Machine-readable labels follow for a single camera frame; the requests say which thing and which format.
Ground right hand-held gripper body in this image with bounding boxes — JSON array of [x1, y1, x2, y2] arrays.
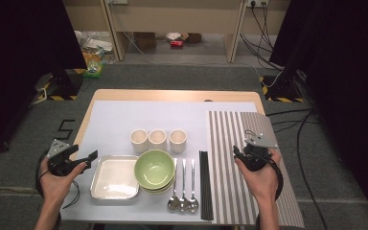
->
[[243, 133, 279, 173]]

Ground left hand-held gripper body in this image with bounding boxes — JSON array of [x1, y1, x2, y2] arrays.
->
[[46, 138, 84, 177]]

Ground white square plate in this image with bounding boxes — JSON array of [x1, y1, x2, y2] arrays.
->
[[89, 154, 140, 201]]

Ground cream ceramic cup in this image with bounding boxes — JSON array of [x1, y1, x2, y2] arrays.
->
[[129, 128, 150, 153], [148, 128, 168, 151], [168, 128, 188, 154]]

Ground person's right hand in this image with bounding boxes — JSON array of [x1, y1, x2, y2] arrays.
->
[[235, 148, 283, 205]]

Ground person's left hand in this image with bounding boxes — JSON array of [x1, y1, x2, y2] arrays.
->
[[39, 158, 87, 207]]

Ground grey white striped placemat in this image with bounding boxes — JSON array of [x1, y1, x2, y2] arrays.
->
[[208, 110, 305, 228]]

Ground bundle of black chopsticks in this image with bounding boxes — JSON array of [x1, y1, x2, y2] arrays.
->
[[198, 150, 215, 221]]

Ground pale lilac table mat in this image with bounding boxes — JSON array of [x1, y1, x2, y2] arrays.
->
[[60, 100, 258, 223]]

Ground black stand base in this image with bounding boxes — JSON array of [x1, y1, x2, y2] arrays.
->
[[259, 68, 306, 104], [34, 68, 85, 102]]

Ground green packet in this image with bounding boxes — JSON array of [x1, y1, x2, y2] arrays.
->
[[81, 61, 104, 80]]

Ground orange packet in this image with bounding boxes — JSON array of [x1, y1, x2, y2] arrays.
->
[[81, 51, 104, 70]]

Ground clear plastic bag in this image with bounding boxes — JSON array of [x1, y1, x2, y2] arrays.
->
[[74, 30, 116, 65]]

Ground black curtain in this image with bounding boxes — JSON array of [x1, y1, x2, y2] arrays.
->
[[269, 0, 368, 221], [0, 0, 87, 161]]

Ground small open cardboard box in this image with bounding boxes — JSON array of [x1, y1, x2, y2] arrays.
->
[[180, 32, 203, 44]]

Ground brown cardboard box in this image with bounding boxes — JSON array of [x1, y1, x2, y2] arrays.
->
[[133, 32, 157, 52]]

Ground white crumpled wrapper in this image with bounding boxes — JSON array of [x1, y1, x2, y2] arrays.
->
[[165, 32, 182, 42]]

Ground beige wooden desk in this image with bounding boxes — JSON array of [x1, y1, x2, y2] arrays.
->
[[60, 0, 291, 64]]

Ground right hand-held gripper black cable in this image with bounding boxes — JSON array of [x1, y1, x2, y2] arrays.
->
[[244, 128, 285, 230]]

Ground hand-held gripper black cable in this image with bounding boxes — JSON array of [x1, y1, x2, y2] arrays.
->
[[34, 148, 81, 210], [244, 128, 285, 230]]

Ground left hand-held gripper black cable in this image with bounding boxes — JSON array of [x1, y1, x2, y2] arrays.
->
[[34, 148, 81, 210]]

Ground black floor cable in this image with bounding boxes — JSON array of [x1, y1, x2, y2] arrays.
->
[[296, 109, 330, 230], [265, 108, 320, 133]]

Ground white cable loop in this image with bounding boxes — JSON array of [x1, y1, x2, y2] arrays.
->
[[32, 87, 48, 105]]

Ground black wall cables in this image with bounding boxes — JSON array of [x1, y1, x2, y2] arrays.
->
[[240, 1, 286, 71]]

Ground white wall socket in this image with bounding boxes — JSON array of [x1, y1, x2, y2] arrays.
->
[[246, 0, 269, 8]]

